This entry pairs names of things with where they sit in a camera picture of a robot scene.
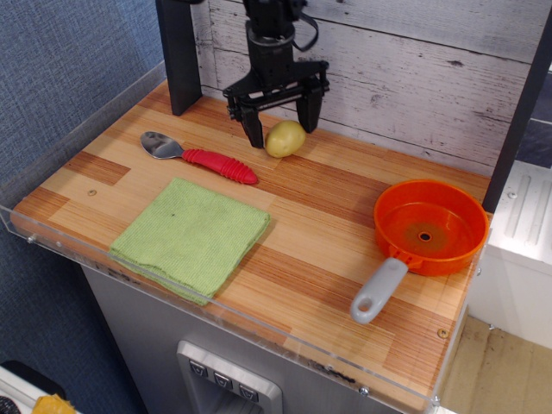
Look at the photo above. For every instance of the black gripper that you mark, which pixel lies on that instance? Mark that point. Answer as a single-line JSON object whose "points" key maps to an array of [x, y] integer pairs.
{"points": [[276, 78]]}

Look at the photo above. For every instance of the yellow potato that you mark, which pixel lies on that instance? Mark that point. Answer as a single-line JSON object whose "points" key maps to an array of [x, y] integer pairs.
{"points": [[284, 139]]}

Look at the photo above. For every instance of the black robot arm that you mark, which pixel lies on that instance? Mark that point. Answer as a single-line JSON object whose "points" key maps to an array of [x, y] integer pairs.
{"points": [[274, 30]]}

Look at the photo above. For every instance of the green cloth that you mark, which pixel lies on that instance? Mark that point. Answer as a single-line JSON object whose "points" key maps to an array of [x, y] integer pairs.
{"points": [[190, 240]]}

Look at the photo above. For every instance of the clear acrylic table guard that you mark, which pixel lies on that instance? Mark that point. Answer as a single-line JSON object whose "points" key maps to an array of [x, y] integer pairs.
{"points": [[293, 289]]}

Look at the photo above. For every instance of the grey cabinet with dispenser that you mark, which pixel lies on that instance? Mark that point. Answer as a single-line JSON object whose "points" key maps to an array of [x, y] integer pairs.
{"points": [[182, 363]]}

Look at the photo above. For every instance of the white side cabinet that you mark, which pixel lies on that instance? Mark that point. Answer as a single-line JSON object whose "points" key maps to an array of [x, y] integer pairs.
{"points": [[512, 289]]}

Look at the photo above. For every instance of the yellow black object bottom left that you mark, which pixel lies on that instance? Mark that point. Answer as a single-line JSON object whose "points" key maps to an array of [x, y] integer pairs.
{"points": [[25, 390]]}

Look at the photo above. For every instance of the red handled metal spoon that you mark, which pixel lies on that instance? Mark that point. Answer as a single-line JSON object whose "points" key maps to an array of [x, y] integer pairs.
{"points": [[163, 147]]}

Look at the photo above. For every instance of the orange pot grey handle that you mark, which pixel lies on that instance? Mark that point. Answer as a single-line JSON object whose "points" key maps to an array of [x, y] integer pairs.
{"points": [[422, 226]]}

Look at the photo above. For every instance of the dark right vertical post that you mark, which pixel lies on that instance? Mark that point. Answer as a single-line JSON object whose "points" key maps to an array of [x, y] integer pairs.
{"points": [[525, 106]]}

